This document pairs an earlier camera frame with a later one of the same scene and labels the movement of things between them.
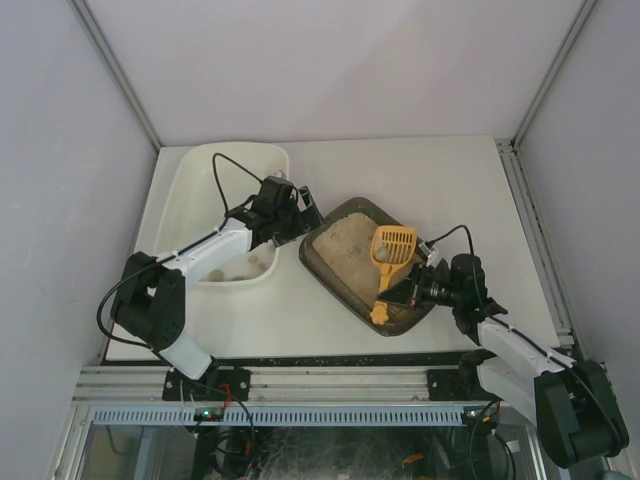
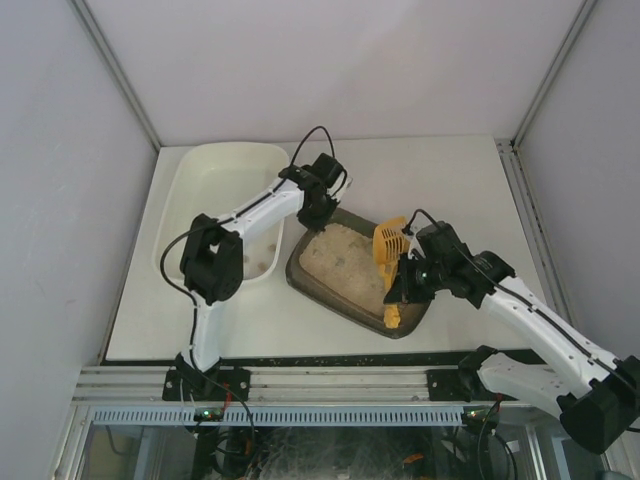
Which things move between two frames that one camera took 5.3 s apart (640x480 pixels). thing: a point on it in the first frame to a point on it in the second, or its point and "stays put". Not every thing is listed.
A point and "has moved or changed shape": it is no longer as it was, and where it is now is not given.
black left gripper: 297,216 to 314,213
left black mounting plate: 215,384 stays put
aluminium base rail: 147,384 stays put
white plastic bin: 201,181 stays put
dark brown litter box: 404,266 has moved or changed shape
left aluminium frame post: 108,52 stays put
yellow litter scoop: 389,245 has moved or changed shape
